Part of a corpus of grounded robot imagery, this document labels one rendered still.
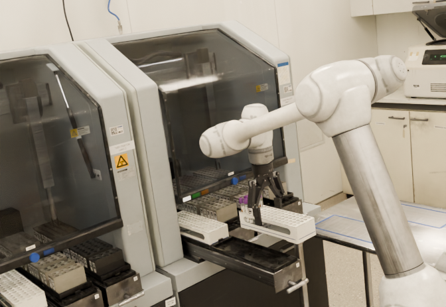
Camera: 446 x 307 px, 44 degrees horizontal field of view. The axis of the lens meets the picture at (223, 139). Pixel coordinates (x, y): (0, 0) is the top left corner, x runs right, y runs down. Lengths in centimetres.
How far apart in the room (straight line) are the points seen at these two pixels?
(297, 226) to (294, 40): 246
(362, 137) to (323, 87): 16
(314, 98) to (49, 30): 199
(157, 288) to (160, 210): 28
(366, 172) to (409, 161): 290
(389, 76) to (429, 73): 258
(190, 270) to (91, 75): 82
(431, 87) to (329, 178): 112
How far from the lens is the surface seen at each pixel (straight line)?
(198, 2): 361
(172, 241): 219
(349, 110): 138
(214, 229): 214
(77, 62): 214
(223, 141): 181
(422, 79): 411
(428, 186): 428
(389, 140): 434
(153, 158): 208
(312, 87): 136
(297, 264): 195
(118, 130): 199
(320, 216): 227
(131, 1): 333
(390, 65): 150
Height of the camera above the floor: 165
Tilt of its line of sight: 13 degrees down
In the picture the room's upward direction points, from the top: 7 degrees counter-clockwise
